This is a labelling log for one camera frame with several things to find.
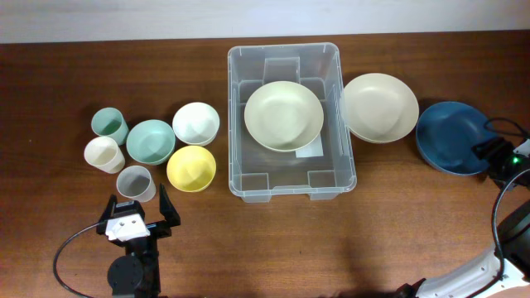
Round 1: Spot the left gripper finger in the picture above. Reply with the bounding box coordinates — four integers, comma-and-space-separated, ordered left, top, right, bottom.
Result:
159, 184, 181, 228
99, 195, 117, 224

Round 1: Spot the dark blue plate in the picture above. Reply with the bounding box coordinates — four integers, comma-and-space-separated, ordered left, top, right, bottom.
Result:
416, 101, 497, 175

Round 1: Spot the beige plate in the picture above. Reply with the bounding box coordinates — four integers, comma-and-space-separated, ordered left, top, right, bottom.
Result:
341, 73, 419, 144

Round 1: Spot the cream plate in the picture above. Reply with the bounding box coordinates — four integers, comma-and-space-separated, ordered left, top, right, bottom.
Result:
243, 81, 325, 152

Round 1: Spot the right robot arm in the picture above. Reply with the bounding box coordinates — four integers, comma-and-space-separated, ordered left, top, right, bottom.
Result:
392, 137, 529, 298

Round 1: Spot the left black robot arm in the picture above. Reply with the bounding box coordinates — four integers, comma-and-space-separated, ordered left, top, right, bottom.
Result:
96, 185, 181, 297

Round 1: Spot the grey cup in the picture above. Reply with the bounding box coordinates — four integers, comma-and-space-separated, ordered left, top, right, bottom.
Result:
116, 166, 157, 203

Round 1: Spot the yellow bowl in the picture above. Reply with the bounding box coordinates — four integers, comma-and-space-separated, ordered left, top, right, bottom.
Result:
166, 146, 217, 193

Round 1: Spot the cream cup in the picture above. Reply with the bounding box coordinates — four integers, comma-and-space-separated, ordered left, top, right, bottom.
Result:
84, 137, 125, 174

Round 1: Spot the green bowl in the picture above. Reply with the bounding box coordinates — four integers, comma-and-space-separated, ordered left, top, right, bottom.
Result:
126, 119, 176, 166

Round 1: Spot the green cup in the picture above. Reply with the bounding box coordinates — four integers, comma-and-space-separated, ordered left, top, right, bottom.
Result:
91, 107, 129, 146

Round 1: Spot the white bowl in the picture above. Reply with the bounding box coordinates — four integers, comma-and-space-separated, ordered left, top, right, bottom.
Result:
172, 102, 220, 147

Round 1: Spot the clear plastic storage bin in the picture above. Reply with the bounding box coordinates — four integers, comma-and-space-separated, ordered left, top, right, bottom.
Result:
228, 42, 358, 203

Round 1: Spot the white label in bin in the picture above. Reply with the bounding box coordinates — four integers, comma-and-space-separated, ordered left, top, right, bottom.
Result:
295, 135, 324, 158

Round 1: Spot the left black cable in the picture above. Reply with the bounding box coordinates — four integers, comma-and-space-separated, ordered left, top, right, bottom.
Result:
52, 222, 108, 298

